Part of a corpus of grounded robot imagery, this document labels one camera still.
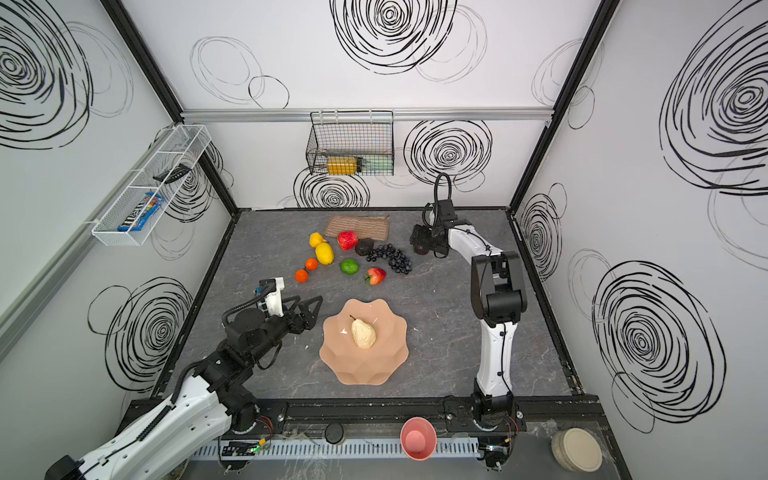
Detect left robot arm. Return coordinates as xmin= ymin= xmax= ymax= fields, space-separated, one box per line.
xmin=45 ymin=292 xmax=323 ymax=479

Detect blue candy packet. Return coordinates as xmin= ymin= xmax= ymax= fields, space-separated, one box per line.
xmin=117 ymin=192 xmax=165 ymax=232

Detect yellow sponge in basket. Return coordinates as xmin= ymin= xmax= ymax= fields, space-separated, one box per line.
xmin=326 ymin=156 xmax=359 ymax=176

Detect dark fake avocado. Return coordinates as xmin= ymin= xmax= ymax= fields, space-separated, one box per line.
xmin=355 ymin=238 xmax=375 ymax=257

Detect large yellow lemon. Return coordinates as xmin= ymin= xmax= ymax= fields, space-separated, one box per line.
xmin=315 ymin=242 xmax=335 ymax=265

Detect black grape bunch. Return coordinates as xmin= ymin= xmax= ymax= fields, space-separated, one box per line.
xmin=366 ymin=244 xmax=413 ymax=275

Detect white wire wall shelf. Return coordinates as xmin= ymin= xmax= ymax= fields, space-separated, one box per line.
xmin=91 ymin=124 xmax=212 ymax=247

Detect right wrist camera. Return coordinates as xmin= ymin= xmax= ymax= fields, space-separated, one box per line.
xmin=432 ymin=199 xmax=458 ymax=227

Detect green fake lime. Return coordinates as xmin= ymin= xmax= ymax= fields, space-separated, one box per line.
xmin=340 ymin=259 xmax=359 ymax=275

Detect brown woven mat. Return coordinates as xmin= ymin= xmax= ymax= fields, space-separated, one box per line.
xmin=323 ymin=215 xmax=390 ymax=241

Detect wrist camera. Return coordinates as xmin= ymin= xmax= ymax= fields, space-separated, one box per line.
xmin=256 ymin=277 xmax=285 ymax=317
xmin=432 ymin=199 xmax=458 ymax=227

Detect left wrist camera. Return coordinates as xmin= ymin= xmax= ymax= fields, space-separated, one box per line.
xmin=256 ymin=277 xmax=285 ymax=317

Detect black remote control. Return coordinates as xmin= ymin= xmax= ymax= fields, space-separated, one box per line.
xmin=153 ymin=163 xmax=191 ymax=185

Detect black wire wall basket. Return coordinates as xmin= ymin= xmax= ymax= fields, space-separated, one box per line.
xmin=305 ymin=109 xmax=395 ymax=176

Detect cream fake pear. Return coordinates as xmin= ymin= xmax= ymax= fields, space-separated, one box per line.
xmin=351 ymin=318 xmax=377 ymax=349

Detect lower orange tangerine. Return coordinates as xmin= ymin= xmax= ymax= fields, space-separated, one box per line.
xmin=294 ymin=269 xmax=309 ymax=283

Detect red green apple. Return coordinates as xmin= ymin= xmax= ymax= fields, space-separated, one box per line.
xmin=365 ymin=267 xmax=387 ymax=286

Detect beige stacked bowls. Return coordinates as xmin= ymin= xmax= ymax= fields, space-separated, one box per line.
xmin=551 ymin=428 xmax=603 ymax=473

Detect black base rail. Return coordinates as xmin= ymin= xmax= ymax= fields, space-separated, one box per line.
xmin=119 ymin=395 xmax=607 ymax=436

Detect small yellow lemon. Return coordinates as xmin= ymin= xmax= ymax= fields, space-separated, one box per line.
xmin=310 ymin=233 xmax=327 ymax=249

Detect pink wavy fruit bowl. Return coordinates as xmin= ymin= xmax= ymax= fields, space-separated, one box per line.
xmin=319 ymin=299 xmax=409 ymax=386

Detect red fake bell pepper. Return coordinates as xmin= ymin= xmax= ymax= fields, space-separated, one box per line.
xmin=337 ymin=231 xmax=359 ymax=251

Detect pink cup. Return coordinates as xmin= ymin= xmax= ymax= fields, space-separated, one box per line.
xmin=400 ymin=417 xmax=438 ymax=461

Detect white slotted cable duct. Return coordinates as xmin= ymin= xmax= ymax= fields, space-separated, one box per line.
xmin=190 ymin=436 xmax=481 ymax=462

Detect green item in basket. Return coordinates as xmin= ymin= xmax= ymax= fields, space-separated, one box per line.
xmin=360 ymin=154 xmax=394 ymax=176

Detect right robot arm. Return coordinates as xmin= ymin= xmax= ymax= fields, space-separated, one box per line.
xmin=410 ymin=224 xmax=527 ymax=424

